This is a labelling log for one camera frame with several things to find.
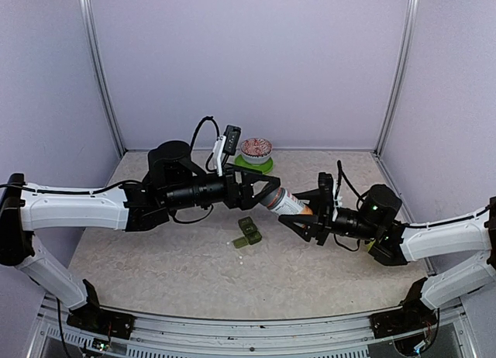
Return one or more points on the green pill organizer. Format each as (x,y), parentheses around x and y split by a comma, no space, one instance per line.
(251,234)

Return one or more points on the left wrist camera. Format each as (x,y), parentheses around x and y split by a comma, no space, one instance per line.
(225,147)

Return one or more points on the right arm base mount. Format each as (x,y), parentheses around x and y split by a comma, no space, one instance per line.
(412,315)

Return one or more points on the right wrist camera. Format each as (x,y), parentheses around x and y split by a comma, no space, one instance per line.
(329,191)

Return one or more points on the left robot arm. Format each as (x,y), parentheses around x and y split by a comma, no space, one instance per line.
(173,182)

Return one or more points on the red patterned white bowl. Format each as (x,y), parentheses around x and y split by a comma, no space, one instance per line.
(256,151)

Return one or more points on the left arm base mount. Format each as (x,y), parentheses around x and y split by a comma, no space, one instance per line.
(102,321)

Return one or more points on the lime green bowl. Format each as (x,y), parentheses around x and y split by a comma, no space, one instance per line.
(369,245)

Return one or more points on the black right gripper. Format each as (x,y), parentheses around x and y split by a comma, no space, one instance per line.
(320,223)

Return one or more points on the right aluminium frame post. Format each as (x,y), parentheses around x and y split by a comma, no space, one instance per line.
(399,76)

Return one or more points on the aluminium frame post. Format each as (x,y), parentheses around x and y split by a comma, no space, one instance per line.
(399,76)
(98,68)

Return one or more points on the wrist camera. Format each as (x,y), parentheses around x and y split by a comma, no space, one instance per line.
(225,147)
(329,191)

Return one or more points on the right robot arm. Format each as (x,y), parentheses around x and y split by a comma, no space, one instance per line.
(393,243)

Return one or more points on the green plate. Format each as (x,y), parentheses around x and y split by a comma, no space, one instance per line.
(264,168)

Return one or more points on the left aluminium frame post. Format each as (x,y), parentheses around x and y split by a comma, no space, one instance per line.
(98,68)

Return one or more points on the front aluminium rail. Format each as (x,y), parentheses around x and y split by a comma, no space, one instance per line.
(155,335)

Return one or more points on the amber bottle grey cap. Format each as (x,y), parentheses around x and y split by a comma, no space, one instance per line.
(283,202)

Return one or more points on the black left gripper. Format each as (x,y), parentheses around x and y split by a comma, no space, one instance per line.
(249,177)

